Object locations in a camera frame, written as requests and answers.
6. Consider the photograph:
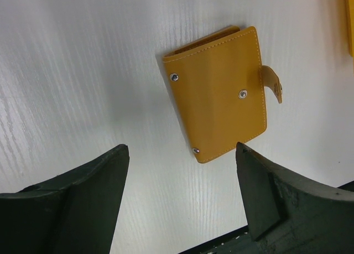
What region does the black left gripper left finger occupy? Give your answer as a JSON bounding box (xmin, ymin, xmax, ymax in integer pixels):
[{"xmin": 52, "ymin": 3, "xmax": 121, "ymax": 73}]
[{"xmin": 1, "ymin": 144, "xmax": 129, "ymax": 253}]

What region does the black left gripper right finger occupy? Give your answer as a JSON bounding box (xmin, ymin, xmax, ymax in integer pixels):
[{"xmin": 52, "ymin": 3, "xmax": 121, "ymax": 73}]
[{"xmin": 235, "ymin": 142, "xmax": 354, "ymax": 254}]

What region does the yellow leather card holder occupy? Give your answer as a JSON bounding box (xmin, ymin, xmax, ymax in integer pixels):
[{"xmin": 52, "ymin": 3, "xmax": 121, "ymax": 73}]
[{"xmin": 163, "ymin": 25, "xmax": 283, "ymax": 163}]

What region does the yellow plastic bin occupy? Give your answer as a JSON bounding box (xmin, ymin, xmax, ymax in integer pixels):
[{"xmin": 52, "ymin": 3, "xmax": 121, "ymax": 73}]
[{"xmin": 345, "ymin": 0, "xmax": 354, "ymax": 57}]

